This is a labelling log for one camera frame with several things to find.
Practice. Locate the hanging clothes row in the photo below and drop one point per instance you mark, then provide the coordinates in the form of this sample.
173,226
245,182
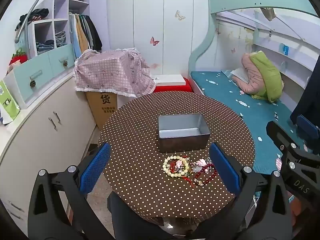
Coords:
83,34

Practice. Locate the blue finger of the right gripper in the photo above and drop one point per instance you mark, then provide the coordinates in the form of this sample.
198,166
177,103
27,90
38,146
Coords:
279,137
311,130

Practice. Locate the red stool with white top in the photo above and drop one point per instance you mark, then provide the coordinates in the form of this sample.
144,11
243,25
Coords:
171,82

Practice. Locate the pink checkered cover cloth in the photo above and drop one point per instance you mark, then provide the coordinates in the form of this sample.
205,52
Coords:
121,71

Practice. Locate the green white paper bag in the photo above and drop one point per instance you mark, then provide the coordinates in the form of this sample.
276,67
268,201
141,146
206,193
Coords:
9,108

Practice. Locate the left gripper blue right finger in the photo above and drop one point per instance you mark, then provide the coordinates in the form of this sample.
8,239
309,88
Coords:
227,167

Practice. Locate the white wardrobe doors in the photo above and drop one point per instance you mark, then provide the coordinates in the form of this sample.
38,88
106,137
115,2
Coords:
165,32

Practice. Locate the brown polka dot tablecloth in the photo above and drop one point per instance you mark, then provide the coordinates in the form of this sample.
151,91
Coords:
163,185

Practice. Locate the grey metal tin box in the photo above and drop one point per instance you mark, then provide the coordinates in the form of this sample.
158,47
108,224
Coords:
182,133

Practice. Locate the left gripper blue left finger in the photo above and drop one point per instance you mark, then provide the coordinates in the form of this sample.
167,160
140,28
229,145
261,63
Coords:
92,167

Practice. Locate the teal drawer unit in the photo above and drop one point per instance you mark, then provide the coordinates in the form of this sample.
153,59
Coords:
29,80

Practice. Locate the white shelf with clothes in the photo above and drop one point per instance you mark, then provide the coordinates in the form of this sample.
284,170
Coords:
39,31

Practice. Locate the teal bed sheet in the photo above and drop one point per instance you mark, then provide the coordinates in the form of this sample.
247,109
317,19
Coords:
255,113

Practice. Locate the white cabinet with handles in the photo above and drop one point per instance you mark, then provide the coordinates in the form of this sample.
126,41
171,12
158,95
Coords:
53,133

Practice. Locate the brown cardboard box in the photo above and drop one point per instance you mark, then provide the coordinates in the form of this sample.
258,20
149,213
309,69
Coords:
102,106

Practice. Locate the pink and green folded quilt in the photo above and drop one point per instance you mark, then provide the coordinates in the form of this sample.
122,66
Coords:
263,77

